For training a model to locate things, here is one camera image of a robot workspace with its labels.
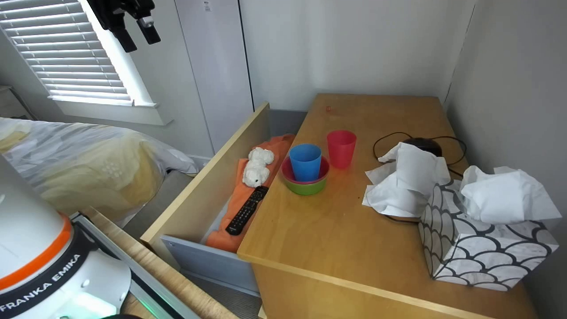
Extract drawer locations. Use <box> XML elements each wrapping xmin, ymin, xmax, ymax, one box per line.
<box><xmin>141</xmin><ymin>102</ymin><xmax>307</xmax><ymax>297</ymax></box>

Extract blue plastic cup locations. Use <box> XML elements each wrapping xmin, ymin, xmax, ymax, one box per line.
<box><xmin>289</xmin><ymin>143</ymin><xmax>322</xmax><ymax>183</ymax></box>

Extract stack of pink green bowls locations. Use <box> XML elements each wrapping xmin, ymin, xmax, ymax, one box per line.
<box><xmin>281</xmin><ymin>155</ymin><xmax>330</xmax><ymax>196</ymax></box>

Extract red plastic cup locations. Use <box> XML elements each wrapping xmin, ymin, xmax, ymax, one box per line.
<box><xmin>327</xmin><ymin>130</ymin><xmax>357</xmax><ymax>170</ymax></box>

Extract window with white blinds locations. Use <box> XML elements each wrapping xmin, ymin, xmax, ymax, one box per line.
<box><xmin>0</xmin><ymin>0</ymin><xmax>174</xmax><ymax>126</ymax></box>

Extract white wardrobe doors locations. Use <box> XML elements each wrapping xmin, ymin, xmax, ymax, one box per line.
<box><xmin>175</xmin><ymin>0</ymin><xmax>256</xmax><ymax>156</ymax></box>

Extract bed with patterned cover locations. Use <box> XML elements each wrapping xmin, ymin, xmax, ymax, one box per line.
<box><xmin>0</xmin><ymin>117</ymin><xmax>200</xmax><ymax>227</ymax></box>

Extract white plush toy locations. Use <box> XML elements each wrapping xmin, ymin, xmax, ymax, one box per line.
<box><xmin>242</xmin><ymin>147</ymin><xmax>275</xmax><ymax>188</ymax></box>

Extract orange cloth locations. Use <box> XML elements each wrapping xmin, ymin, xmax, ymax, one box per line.
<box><xmin>206</xmin><ymin>134</ymin><xmax>296</xmax><ymax>253</ymax></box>

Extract black remote control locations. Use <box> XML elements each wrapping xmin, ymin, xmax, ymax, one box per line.
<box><xmin>225</xmin><ymin>186</ymin><xmax>269</xmax><ymax>236</ymax></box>

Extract black round device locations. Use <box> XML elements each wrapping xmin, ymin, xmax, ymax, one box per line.
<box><xmin>402</xmin><ymin>137</ymin><xmax>443</xmax><ymax>158</ymax></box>

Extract wooden cabinet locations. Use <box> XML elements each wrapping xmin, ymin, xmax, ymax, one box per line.
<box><xmin>141</xmin><ymin>93</ymin><xmax>539</xmax><ymax>319</ymax></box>

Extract crumpled white tissue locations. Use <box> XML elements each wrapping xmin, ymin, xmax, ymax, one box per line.
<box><xmin>362</xmin><ymin>142</ymin><xmax>452</xmax><ymax>218</ymax></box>

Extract white tissue in box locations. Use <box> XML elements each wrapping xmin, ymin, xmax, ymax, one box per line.
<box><xmin>459</xmin><ymin>165</ymin><xmax>563</xmax><ymax>225</ymax></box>

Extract scale-patterned tissue box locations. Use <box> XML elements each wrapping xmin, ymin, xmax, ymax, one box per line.
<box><xmin>418</xmin><ymin>179</ymin><xmax>560</xmax><ymax>292</ymax></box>

